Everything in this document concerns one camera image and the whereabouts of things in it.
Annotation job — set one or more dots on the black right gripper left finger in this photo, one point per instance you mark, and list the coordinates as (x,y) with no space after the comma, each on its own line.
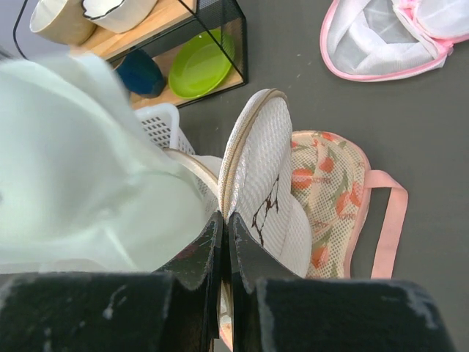
(174,308)

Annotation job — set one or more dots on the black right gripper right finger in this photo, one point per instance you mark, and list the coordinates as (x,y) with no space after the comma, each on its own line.
(275,310)

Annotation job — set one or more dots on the white mesh laundry bag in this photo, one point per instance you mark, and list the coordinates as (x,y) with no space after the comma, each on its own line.
(253,179)

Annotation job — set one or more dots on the white bra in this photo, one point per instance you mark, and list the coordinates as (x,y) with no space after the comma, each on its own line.
(82,186)

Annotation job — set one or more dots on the tulip print mesh bra bag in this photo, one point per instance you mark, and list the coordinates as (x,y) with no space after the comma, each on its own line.
(332,180)

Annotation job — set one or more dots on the white plastic laundry basket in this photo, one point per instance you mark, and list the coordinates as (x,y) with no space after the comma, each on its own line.
(162,125)

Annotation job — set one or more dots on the pink trimmed mesh laundry bag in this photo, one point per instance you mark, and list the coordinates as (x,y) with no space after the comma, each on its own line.
(371,41)

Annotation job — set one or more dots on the blue mug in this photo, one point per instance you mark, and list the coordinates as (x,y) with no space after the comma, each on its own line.
(140,74)

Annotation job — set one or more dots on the green plastic plate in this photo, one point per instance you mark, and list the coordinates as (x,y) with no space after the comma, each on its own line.
(202,64)

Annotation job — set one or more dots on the white scalloped bowl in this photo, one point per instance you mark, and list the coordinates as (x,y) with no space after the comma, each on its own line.
(117,16)

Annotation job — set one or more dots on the cream round bowl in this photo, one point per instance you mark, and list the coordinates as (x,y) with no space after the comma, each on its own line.
(61,21)

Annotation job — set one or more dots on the black wire wooden shelf rack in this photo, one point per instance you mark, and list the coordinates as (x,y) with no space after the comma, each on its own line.
(162,34)

